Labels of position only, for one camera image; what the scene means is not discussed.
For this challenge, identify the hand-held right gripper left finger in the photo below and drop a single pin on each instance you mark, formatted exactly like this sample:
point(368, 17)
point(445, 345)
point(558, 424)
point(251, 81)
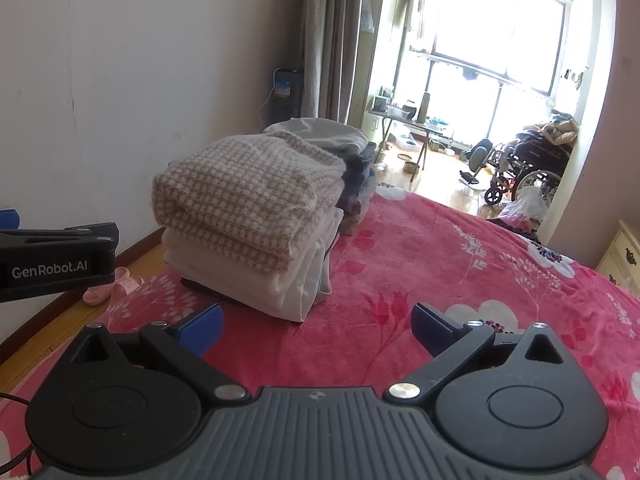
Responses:
point(202, 330)

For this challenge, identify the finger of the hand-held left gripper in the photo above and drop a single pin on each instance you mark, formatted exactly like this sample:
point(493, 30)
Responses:
point(9, 220)
point(100, 235)

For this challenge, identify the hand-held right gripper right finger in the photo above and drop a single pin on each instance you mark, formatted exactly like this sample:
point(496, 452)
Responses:
point(430, 330)

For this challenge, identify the beige houndstooth coat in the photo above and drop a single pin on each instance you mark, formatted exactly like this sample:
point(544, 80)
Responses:
point(240, 185)

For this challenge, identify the folded white clothes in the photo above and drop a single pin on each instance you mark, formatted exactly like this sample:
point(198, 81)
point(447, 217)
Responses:
point(280, 290)

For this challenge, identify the pink slipper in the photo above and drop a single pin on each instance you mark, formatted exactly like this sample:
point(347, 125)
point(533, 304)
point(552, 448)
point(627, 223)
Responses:
point(100, 294)
point(127, 282)

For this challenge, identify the pink floral blanket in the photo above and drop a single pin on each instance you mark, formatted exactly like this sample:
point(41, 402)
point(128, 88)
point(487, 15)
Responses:
point(400, 270)

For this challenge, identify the white plastic bag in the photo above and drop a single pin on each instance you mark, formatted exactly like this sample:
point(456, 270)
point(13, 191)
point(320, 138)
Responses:
point(525, 205)

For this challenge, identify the black wheelchair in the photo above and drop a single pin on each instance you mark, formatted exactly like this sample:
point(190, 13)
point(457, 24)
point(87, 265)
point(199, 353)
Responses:
point(530, 165)

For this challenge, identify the cream nightstand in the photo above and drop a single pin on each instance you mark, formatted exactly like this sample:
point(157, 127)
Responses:
point(622, 260)

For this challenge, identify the folding table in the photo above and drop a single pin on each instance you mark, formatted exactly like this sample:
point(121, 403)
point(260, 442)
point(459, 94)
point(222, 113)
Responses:
point(405, 122)

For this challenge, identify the folded grey-white cloth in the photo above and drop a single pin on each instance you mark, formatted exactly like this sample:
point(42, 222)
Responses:
point(320, 132)

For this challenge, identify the blue electronic device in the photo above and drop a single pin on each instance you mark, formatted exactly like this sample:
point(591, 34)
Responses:
point(287, 90)

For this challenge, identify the beige jacket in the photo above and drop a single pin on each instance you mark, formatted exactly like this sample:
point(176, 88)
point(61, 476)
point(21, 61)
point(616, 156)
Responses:
point(557, 130)

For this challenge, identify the grey curtain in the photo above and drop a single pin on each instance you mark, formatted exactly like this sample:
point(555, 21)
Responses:
point(330, 35)

